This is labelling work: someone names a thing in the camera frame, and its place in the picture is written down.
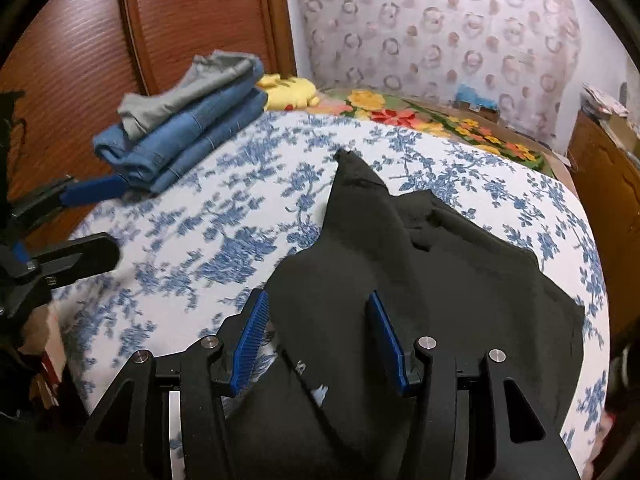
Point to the black t-shirt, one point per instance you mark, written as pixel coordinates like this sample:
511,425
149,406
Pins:
450,280

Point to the colourful flowered blanket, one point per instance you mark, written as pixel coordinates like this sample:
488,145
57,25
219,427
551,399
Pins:
425,117

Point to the blue floral bed sheet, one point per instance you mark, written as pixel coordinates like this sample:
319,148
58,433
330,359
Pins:
225,210

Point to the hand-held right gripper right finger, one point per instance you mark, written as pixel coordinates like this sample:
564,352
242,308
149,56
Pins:
387,345

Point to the pile of papers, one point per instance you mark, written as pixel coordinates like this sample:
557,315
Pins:
605,102

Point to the folded blue jeans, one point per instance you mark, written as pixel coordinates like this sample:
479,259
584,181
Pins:
200,130

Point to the folded grey pants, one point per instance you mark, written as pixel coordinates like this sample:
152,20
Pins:
165,102

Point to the brown slatted wardrobe door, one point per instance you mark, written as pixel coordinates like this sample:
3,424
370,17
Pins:
100,35

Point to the circle patterned curtain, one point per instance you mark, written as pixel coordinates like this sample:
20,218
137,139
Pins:
425,25

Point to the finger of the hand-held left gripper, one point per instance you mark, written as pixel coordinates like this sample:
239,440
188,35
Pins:
95,191
80,255

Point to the small blue object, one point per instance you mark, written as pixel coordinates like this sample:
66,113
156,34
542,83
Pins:
475,96

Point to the wooden side cabinet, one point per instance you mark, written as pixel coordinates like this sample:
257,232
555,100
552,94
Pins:
607,185

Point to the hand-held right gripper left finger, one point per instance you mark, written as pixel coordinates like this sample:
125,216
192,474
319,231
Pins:
248,345

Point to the yellow plush toy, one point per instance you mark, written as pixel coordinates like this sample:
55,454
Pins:
290,92

